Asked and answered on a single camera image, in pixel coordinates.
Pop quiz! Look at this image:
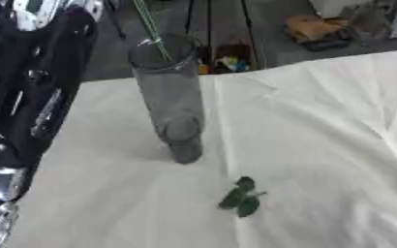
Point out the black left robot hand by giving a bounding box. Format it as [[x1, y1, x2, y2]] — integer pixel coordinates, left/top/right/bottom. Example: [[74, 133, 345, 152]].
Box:
[[0, 0, 106, 169]]

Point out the grey transparent tall vase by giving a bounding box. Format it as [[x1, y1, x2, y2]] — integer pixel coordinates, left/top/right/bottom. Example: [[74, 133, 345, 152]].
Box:
[[127, 32, 205, 166]]

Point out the green flower stem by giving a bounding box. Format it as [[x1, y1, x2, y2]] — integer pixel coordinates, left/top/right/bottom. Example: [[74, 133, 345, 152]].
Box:
[[131, 0, 175, 63]]

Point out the black tripod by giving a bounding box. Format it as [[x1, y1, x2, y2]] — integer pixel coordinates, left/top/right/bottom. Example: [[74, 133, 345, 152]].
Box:
[[183, 0, 263, 71]]

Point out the box of colourful items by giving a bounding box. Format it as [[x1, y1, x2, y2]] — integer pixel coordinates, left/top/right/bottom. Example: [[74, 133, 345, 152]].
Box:
[[197, 39, 257, 76]]

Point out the green leaf sprig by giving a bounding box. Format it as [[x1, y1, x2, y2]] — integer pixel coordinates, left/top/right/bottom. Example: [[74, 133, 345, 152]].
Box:
[[215, 175, 270, 219]]

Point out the orange and black bag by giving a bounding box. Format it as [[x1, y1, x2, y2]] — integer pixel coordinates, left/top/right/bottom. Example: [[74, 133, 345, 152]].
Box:
[[281, 14, 354, 52]]

